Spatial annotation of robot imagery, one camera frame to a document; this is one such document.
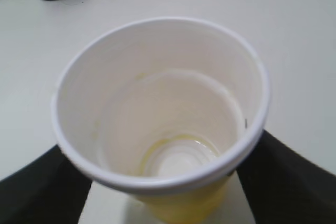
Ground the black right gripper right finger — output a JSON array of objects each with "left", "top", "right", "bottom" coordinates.
[{"left": 237, "top": 131, "right": 335, "bottom": 223}]

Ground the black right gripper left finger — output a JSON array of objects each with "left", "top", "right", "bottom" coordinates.
[{"left": 1, "top": 146, "right": 92, "bottom": 223}]

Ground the yellow paper cup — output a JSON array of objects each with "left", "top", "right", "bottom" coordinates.
[{"left": 51, "top": 17, "right": 271, "bottom": 223}]

